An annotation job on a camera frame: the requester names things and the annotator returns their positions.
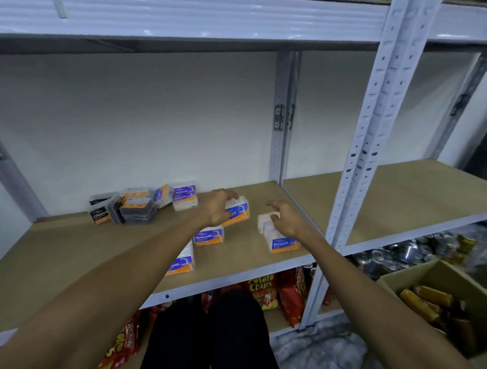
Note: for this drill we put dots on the person's left hand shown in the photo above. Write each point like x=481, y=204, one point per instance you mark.
x=215, y=209

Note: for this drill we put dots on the person's right hand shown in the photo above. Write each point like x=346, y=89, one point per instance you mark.
x=291, y=224

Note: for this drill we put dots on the person's right thumb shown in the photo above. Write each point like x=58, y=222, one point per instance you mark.
x=274, y=216

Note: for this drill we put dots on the person's left thumb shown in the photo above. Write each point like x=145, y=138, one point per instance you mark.
x=227, y=214

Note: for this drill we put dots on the white floss box blue label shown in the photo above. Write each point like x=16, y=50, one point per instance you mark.
x=163, y=195
x=239, y=212
x=185, y=194
x=282, y=244
x=183, y=260
x=209, y=237

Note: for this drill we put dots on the person's right forearm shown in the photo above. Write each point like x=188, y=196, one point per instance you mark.
x=365, y=300

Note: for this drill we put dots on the person's left forearm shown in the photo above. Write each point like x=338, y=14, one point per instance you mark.
x=114, y=289

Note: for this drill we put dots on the yellow chips bag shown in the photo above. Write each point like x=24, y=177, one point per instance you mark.
x=263, y=291

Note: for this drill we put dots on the person's black trousers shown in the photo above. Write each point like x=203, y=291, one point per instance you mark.
x=213, y=334

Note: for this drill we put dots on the group of silver cans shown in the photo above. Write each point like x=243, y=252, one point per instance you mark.
x=407, y=253

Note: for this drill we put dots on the white metal shelf rack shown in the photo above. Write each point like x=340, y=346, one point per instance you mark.
x=190, y=19
x=414, y=190

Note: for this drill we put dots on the red orange snack bag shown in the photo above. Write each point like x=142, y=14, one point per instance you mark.
x=123, y=342

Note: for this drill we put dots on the brown cardboard box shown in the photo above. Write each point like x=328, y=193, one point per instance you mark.
x=430, y=272

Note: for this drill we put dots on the gold drink can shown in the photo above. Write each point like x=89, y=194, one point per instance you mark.
x=417, y=305
x=433, y=295

